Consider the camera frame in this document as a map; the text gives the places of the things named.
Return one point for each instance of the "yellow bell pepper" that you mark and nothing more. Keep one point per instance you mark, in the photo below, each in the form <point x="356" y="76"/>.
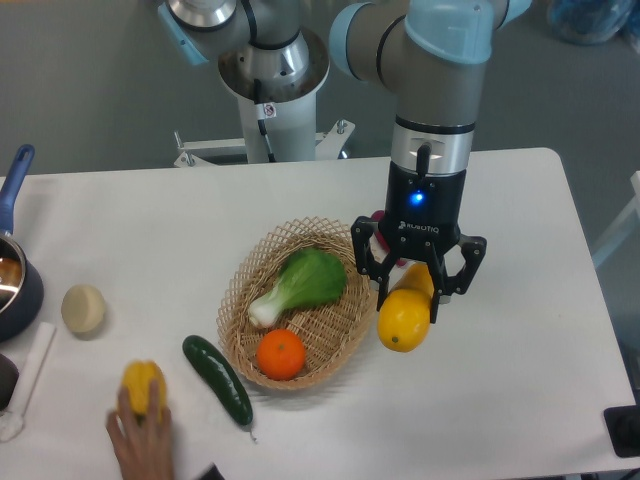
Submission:
<point x="136" y="378"/>

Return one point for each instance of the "person's bare hand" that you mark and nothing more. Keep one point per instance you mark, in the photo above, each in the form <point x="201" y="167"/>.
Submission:
<point x="143" y="451"/>

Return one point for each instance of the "woven wicker basket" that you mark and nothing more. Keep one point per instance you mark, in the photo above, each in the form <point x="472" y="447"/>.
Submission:
<point x="330" y="332"/>

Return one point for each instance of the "white plastic spoon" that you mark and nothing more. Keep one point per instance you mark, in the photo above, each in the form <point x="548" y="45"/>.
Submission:
<point x="12" y="420"/>

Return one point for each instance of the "pink and white object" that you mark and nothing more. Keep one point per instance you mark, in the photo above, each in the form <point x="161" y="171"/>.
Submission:
<point x="377" y="216"/>

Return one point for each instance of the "black device at edge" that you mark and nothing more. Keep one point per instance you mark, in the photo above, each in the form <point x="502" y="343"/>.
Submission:
<point x="623" y="428"/>

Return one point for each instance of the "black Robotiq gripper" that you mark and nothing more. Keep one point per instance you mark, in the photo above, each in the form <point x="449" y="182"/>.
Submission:
<point x="425" y="212"/>

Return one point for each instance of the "dark blue saucepan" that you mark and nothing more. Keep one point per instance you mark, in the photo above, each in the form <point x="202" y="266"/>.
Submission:
<point x="22" y="289"/>

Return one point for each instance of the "blue plastic bag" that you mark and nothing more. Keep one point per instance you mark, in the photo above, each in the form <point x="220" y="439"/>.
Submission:
<point x="588" y="23"/>

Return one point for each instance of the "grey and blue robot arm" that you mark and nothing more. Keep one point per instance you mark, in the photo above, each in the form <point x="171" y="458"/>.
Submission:
<point x="431" y="55"/>

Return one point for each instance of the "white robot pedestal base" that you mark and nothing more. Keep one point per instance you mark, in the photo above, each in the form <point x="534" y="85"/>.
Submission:
<point x="276" y="93"/>

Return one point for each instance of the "beige round bun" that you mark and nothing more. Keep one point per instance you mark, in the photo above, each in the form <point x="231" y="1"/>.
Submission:
<point x="83" y="308"/>

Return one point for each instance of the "black sleeve cuff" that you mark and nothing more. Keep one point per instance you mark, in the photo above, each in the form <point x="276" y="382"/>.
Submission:
<point x="212" y="473"/>

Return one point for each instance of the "yellow mango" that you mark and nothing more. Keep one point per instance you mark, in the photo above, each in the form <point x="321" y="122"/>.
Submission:
<point x="405" y="316"/>

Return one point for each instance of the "dark round object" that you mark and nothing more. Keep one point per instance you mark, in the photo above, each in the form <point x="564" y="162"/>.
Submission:
<point x="9" y="376"/>

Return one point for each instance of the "orange fruit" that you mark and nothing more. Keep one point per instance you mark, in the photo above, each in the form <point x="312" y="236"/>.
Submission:
<point x="280" y="355"/>

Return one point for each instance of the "dark green cucumber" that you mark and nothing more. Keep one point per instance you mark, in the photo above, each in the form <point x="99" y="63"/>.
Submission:
<point x="218" y="374"/>

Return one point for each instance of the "green bok choy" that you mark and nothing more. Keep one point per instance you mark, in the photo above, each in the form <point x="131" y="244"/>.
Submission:
<point x="308" y="278"/>

